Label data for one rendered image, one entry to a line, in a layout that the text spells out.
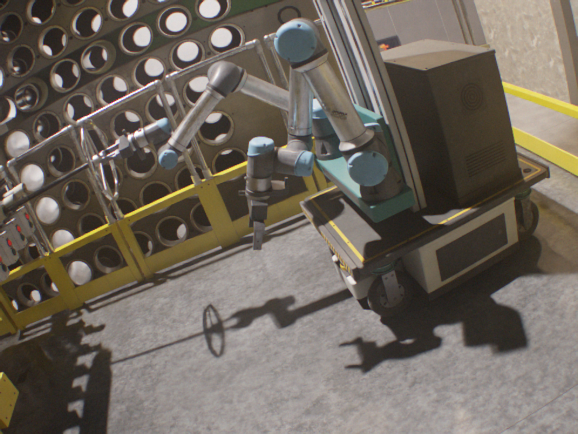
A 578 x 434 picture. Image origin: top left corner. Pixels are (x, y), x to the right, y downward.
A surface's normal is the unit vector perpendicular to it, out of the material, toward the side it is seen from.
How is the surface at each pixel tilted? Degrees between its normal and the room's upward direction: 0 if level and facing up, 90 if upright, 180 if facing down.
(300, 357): 0
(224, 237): 90
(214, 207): 90
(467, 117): 90
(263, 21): 90
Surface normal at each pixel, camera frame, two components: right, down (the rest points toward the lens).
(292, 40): -0.22, 0.37
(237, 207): 0.18, 0.37
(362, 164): -0.10, 0.59
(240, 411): -0.33, -0.84
